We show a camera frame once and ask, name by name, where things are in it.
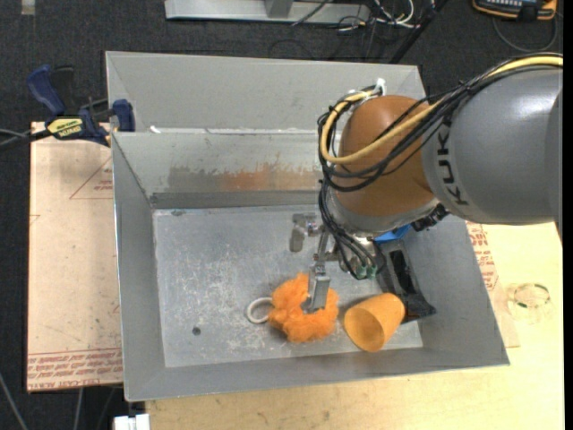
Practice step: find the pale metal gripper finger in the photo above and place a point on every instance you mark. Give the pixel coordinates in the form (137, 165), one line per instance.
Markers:
(297, 241)
(319, 291)

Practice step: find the orange mesh bath sponge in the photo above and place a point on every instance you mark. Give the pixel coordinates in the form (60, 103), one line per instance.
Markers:
(297, 318)

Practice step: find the orange plastic cup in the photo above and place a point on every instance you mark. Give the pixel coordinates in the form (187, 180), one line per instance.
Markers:
(373, 318)

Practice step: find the grey metal bin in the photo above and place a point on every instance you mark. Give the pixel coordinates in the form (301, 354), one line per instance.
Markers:
(215, 262)

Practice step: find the clear glass cup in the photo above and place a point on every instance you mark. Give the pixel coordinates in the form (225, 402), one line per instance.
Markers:
(530, 303)

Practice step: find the brown cardboard board, red print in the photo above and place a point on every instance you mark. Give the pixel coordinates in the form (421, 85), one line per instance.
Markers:
(71, 258)

